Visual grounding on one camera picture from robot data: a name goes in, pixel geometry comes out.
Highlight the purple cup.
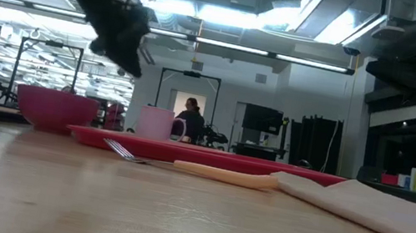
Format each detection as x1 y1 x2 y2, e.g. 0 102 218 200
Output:
134 104 190 144

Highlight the magenta plastic bowl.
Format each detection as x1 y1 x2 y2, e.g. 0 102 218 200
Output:
11 84 102 141

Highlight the beige cloth napkin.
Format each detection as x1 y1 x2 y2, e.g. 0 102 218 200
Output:
260 165 416 233

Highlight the fork with cream handle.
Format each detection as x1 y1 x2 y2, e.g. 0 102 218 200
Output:
99 137 282 194

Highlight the red plastic tray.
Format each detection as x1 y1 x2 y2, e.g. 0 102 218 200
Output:
63 122 348 193

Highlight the red rack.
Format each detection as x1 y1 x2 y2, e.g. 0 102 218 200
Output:
103 100 129 133

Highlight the long ceiling light bar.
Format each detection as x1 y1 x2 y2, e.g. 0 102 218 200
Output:
0 0 358 77

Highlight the person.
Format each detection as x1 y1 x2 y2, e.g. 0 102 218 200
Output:
170 94 211 147

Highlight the red plastic bin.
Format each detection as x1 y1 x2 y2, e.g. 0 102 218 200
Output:
379 173 400 187

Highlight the blue and white container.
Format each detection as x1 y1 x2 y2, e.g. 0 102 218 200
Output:
396 173 413 191

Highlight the black curtain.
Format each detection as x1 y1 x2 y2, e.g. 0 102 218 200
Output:
283 111 346 176

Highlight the black gantry frame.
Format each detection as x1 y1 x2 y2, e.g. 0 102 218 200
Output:
149 65 223 147
6 35 86 119

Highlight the black wall monitor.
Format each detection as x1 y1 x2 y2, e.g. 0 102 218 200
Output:
241 103 285 136

